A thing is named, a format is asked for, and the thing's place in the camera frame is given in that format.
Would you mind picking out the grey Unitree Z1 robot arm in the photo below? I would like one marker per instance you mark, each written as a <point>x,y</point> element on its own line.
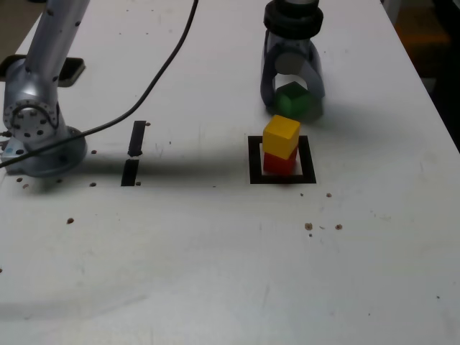
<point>39,72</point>

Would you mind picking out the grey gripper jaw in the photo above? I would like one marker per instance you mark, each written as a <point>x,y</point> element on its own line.
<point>316,77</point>
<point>267,82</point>

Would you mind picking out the green cube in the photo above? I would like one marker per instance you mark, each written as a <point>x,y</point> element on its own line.
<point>293,100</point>

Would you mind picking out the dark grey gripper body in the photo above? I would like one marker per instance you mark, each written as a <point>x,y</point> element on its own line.
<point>291,45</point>

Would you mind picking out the black tape square outline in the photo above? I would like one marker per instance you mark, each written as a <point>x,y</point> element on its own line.
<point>253,161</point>

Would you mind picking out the red cube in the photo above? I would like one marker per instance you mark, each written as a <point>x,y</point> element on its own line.
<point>278,165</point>

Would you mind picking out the black tape strip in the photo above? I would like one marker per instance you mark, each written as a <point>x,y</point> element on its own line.
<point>136,140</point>

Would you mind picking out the black flat plate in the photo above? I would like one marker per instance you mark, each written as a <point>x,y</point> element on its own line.
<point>73,68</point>

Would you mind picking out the yellow cube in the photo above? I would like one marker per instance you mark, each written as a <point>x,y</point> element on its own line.
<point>280,136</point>

